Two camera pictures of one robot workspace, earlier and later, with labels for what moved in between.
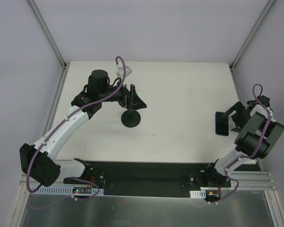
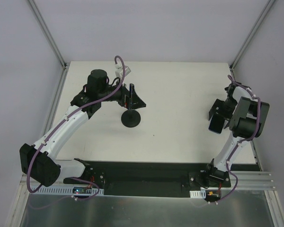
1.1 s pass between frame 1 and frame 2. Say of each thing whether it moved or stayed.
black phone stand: stayed
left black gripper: stayed
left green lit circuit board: stayed
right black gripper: moved
